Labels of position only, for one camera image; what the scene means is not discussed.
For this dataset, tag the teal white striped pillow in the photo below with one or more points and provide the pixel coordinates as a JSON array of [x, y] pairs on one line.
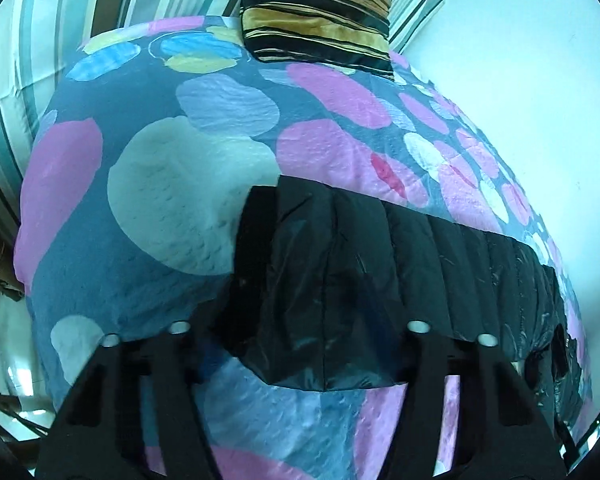
[[40, 55]]

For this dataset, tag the black puffer jacket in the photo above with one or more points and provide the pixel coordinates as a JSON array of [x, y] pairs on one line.
[[380, 280]]

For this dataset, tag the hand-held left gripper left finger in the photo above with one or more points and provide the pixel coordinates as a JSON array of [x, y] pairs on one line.
[[177, 385]]

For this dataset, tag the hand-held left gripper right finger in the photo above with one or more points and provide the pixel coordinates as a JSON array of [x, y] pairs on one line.
[[432, 385]]

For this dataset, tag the dotted grey pink bedspread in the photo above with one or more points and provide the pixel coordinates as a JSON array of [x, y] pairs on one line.
[[180, 200]]

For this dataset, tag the black gold striped cushion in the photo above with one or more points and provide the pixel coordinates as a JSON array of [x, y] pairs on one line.
[[320, 10]]

